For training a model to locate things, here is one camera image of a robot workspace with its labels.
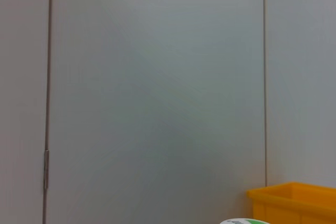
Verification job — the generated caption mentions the yellow plastic storage bin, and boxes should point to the yellow plastic storage bin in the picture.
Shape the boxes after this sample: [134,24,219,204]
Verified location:
[246,181,336,224]

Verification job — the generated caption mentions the clear water bottle green label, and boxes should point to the clear water bottle green label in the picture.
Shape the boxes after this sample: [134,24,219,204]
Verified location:
[219,217,271,224]

